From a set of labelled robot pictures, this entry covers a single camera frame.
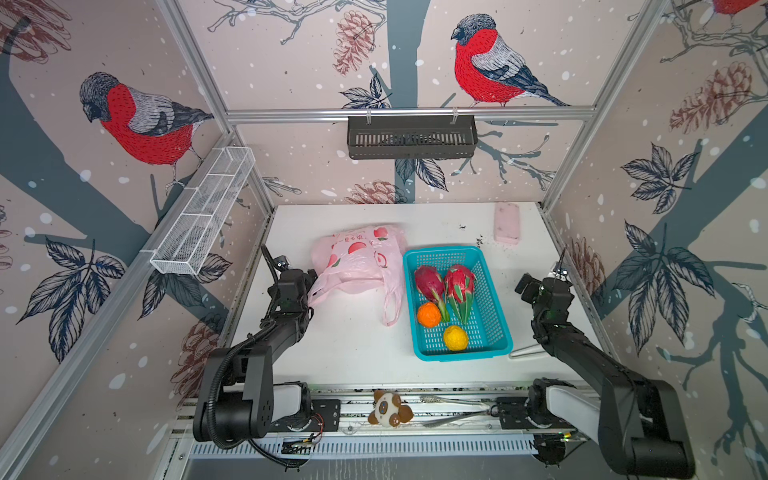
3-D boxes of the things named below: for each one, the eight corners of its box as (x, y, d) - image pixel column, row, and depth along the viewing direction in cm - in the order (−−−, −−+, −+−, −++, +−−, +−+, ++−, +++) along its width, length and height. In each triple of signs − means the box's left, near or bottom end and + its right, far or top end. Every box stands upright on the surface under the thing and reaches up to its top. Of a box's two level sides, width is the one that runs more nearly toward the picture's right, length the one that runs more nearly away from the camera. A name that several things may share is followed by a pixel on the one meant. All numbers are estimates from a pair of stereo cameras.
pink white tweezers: (510, 358, 86) (513, 355, 84) (507, 351, 87) (510, 348, 85) (540, 353, 87) (544, 350, 85) (537, 346, 88) (540, 342, 86)
